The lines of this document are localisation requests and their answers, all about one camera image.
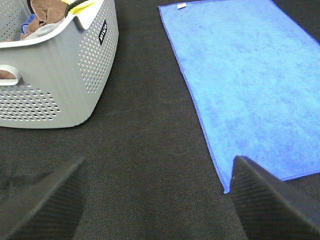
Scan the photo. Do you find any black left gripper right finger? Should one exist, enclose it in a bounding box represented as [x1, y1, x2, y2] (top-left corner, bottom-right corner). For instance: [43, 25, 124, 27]
[230, 155, 320, 240]

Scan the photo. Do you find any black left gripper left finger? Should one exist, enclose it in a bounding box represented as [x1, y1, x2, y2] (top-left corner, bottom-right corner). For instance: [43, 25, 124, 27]
[0, 156, 89, 240]

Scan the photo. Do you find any blue microfiber towel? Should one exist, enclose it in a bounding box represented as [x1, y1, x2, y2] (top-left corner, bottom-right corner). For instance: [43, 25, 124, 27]
[158, 0, 320, 193]

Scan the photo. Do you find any grey perforated laundry basket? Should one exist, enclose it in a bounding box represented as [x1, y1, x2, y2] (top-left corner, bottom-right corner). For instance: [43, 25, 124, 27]
[0, 0, 119, 129]

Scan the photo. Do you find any grey towel in basket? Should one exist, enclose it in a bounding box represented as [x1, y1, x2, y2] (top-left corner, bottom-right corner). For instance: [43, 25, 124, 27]
[20, 18, 65, 41]

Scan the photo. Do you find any blue cloth in basket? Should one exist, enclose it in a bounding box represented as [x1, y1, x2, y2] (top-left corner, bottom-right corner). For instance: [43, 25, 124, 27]
[21, 13, 37, 34]

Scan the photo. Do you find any brown towel in basket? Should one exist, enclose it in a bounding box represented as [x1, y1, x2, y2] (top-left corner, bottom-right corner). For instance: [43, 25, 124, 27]
[29, 0, 68, 25]

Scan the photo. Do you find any yellow towel in basket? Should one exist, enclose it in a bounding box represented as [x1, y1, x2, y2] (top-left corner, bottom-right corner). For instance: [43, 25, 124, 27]
[62, 0, 97, 16]

